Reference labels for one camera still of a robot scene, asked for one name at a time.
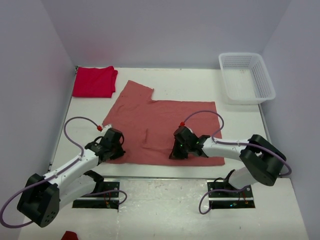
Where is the salmon pink t shirt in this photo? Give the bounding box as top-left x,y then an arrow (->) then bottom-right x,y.
103,80 -> 225,167

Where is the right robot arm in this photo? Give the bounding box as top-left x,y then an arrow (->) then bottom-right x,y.
169,126 -> 292,197

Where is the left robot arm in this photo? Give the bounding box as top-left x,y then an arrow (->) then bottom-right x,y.
17,127 -> 125,228

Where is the folded red t shirt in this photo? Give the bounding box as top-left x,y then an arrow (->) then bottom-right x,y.
72,66 -> 118,98

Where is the white plastic basket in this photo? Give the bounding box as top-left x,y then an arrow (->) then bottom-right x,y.
218,52 -> 276,105

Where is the red cloth at bottom edge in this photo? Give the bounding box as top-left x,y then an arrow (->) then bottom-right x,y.
61,231 -> 79,240

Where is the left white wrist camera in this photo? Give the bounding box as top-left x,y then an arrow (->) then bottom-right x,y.
101,124 -> 113,130

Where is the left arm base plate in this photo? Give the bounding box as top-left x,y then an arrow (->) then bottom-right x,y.
72,178 -> 120,210

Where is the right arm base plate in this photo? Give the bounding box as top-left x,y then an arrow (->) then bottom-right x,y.
207,178 -> 256,210

